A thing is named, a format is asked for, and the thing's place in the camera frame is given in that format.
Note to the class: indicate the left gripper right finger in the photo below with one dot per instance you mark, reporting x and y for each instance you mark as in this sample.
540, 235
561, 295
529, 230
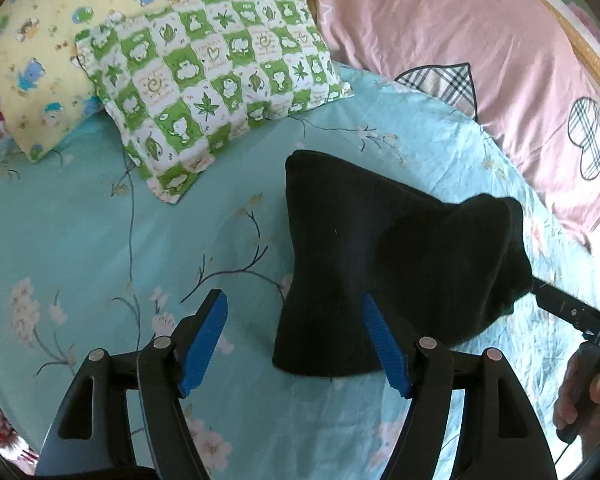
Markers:
499, 435

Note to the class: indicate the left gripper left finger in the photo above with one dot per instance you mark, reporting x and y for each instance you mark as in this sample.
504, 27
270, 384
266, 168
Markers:
90, 437

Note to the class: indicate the black pants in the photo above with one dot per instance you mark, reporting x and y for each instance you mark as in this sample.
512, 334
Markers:
451, 270

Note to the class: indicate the teal floral bed sheet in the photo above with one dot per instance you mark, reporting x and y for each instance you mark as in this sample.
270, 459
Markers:
90, 258

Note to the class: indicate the pink quilt with plaid hearts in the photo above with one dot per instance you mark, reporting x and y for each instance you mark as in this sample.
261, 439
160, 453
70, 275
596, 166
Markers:
508, 65

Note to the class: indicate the yellow cartoon print pillow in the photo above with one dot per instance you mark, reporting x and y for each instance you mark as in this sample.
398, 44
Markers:
44, 93

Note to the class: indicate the green white checkered pillow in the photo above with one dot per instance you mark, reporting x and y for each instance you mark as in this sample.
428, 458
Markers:
184, 82

